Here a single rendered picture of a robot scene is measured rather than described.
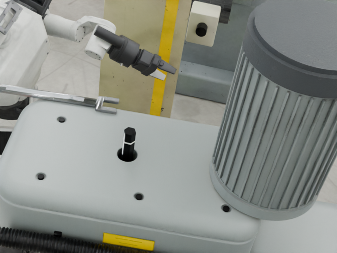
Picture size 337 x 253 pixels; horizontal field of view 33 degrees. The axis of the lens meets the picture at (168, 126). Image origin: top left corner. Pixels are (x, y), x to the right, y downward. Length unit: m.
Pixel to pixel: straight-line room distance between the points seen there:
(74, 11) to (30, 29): 3.23
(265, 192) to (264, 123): 0.14
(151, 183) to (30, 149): 0.22
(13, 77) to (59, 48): 2.84
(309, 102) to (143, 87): 2.40
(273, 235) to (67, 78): 3.17
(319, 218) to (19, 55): 0.90
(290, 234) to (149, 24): 1.93
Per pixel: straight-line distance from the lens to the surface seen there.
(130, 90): 3.20
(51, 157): 1.04
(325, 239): 1.19
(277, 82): 0.81
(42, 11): 1.73
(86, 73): 4.23
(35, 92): 1.15
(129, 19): 2.93
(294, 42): 0.83
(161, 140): 1.08
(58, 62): 4.32
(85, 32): 1.98
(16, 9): 1.55
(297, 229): 1.18
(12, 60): 1.62
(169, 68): 1.90
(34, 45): 1.66
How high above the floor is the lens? 2.65
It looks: 43 degrees down
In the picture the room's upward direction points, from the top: 10 degrees clockwise
